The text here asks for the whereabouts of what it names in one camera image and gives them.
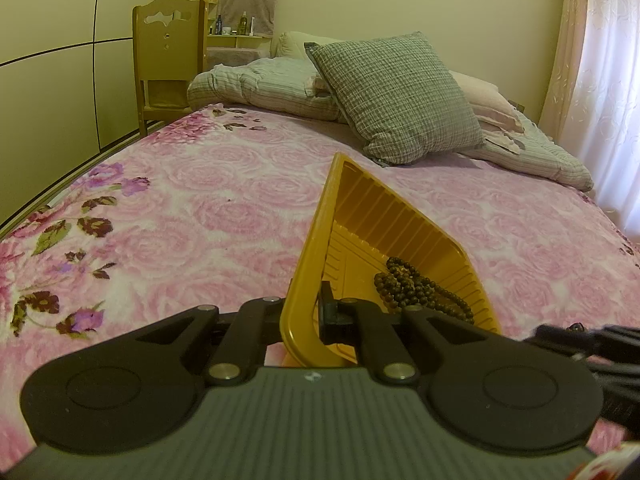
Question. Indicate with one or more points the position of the pink floral blanket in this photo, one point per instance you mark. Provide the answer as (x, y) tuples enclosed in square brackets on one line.
[(210, 210)]

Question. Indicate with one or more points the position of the white pillow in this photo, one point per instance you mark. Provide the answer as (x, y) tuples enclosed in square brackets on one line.
[(295, 42)]

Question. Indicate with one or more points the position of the red and white thing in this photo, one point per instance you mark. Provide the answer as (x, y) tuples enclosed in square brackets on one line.
[(607, 462)]

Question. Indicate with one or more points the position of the wooden chair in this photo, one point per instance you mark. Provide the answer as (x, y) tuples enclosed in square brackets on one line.
[(170, 50)]

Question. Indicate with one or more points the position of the white lace curtain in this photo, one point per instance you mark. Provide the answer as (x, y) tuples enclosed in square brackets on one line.
[(615, 95)]

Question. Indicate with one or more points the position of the grey checked cushion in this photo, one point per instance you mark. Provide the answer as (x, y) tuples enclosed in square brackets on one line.
[(400, 92)]

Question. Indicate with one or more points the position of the folded pink blanket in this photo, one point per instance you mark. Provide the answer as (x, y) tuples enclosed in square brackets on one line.
[(485, 102)]

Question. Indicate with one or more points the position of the yellow plastic tray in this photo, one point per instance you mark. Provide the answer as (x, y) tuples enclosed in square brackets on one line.
[(380, 220)]

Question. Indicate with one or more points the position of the dark bottle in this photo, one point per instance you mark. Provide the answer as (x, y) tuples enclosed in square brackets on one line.
[(219, 26)]

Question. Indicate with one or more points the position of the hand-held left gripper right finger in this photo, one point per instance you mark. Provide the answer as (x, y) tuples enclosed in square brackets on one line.
[(330, 316)]

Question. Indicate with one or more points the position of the cream wardrobe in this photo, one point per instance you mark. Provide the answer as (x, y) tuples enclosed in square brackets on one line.
[(55, 65)]

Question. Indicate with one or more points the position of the pink curtain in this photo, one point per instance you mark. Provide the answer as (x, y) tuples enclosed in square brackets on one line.
[(565, 45)]

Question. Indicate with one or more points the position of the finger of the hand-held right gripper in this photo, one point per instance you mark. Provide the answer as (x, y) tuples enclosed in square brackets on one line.
[(590, 340), (622, 390)]

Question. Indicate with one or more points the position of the green bottle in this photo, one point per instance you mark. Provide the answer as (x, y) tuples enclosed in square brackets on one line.
[(243, 25)]

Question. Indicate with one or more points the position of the grey striped quilt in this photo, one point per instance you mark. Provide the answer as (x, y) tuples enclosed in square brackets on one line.
[(260, 82)]

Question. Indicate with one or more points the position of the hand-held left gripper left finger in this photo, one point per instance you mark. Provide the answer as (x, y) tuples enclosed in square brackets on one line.
[(252, 322)]

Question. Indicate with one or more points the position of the wooden dresser shelf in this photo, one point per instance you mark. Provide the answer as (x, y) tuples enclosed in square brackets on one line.
[(235, 46)]

